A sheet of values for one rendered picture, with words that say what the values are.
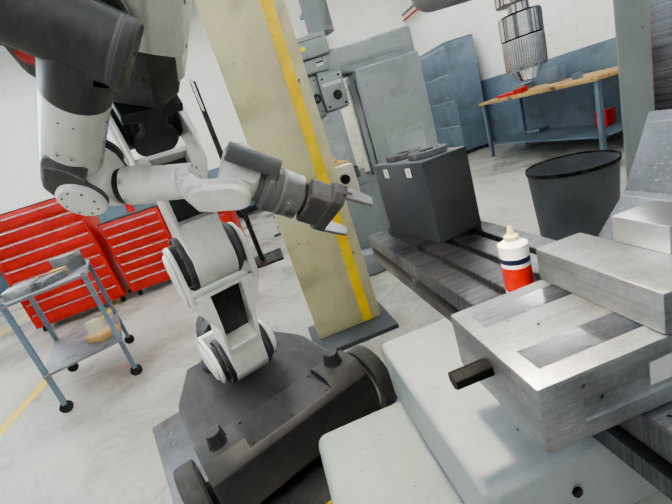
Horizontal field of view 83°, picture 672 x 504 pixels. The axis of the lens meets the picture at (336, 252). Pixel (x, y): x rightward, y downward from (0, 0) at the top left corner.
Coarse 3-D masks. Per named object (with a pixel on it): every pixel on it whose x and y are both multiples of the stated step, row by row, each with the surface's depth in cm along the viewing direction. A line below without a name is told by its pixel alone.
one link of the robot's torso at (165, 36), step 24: (120, 0) 52; (144, 0) 53; (168, 0) 55; (192, 0) 72; (144, 24) 56; (168, 24) 58; (144, 48) 59; (168, 48) 61; (144, 72) 65; (168, 72) 69; (120, 96) 71; (144, 96) 71; (168, 96) 74
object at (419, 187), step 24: (384, 168) 95; (408, 168) 85; (432, 168) 81; (456, 168) 83; (384, 192) 100; (408, 192) 89; (432, 192) 82; (456, 192) 84; (408, 216) 94; (432, 216) 84; (456, 216) 86; (432, 240) 88
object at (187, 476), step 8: (184, 464) 91; (192, 464) 89; (176, 472) 88; (184, 472) 87; (192, 472) 87; (200, 472) 96; (176, 480) 86; (184, 480) 85; (192, 480) 85; (200, 480) 85; (184, 488) 84; (192, 488) 84; (200, 488) 84; (184, 496) 83; (192, 496) 83; (200, 496) 83; (208, 496) 84
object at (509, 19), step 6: (534, 6) 43; (540, 6) 43; (516, 12) 43; (522, 12) 43; (528, 12) 43; (534, 12) 43; (540, 12) 43; (504, 18) 44; (510, 18) 44; (516, 18) 43; (522, 18) 43; (498, 24) 46; (504, 24) 45
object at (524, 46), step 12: (516, 24) 44; (528, 24) 43; (540, 24) 44; (504, 36) 45; (516, 36) 44; (528, 36) 44; (540, 36) 44; (504, 48) 46; (516, 48) 45; (528, 48) 44; (540, 48) 44; (504, 60) 47; (516, 60) 45; (528, 60) 44; (540, 60) 44
